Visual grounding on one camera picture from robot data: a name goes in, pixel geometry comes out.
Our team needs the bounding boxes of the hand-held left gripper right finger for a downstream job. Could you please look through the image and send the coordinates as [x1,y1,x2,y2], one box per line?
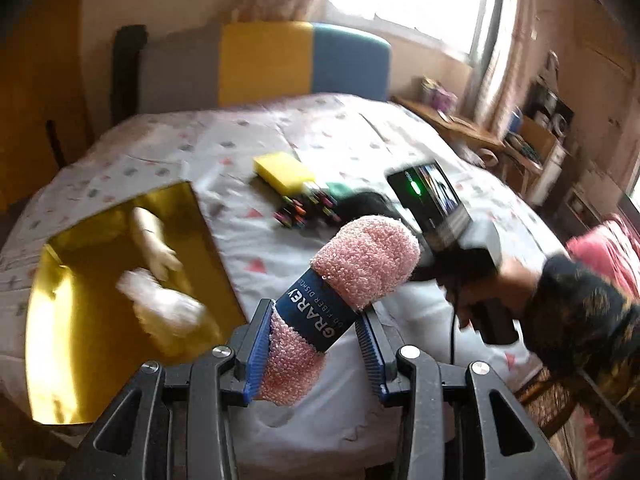
[354,308,571,480]

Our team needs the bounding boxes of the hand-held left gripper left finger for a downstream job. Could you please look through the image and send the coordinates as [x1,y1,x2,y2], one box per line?
[60,299,281,480]

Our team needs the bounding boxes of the pink fuzzy cloth roll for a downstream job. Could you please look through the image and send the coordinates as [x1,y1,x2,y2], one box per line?
[260,215,422,407]

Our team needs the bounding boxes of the black fluffy item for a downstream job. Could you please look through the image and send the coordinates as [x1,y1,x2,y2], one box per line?
[340,190,401,223]

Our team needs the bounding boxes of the green soft item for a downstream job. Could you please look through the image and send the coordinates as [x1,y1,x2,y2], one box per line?
[325,180,361,202]

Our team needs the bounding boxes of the yellow sponge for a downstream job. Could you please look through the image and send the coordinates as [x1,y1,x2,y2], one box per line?
[252,151,317,195]

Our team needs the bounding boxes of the gold cardboard box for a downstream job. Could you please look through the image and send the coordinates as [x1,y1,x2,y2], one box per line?
[25,182,248,426]

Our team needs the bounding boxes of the white soft item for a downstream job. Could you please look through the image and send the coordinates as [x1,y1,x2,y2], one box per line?
[116,267,221,351]

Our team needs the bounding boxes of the cream soft toy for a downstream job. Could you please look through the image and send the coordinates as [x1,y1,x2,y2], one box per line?
[131,207,183,281]

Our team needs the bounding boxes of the person's right hand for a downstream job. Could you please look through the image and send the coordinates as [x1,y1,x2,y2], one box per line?
[457,259,545,330]

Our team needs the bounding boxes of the wooden desk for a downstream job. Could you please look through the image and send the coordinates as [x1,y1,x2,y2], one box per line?
[392,94,506,163]

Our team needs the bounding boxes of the colourful packets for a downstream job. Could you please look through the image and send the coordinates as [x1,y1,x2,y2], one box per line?
[420,77,458,112]

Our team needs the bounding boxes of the pack of coloured markers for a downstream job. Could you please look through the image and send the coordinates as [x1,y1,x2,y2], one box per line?
[272,182,343,228]

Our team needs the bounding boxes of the cluttered shelf unit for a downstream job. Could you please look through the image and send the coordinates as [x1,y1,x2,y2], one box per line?
[500,50,583,203]

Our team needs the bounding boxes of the grey yellow blue headboard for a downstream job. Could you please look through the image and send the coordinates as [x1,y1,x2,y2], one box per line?
[139,21,392,116]

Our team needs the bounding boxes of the black upright panel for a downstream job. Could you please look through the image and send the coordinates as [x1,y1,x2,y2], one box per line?
[111,24,149,126]

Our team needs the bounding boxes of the wooden wardrobe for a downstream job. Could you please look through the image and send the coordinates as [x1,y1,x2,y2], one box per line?
[0,5,98,208]

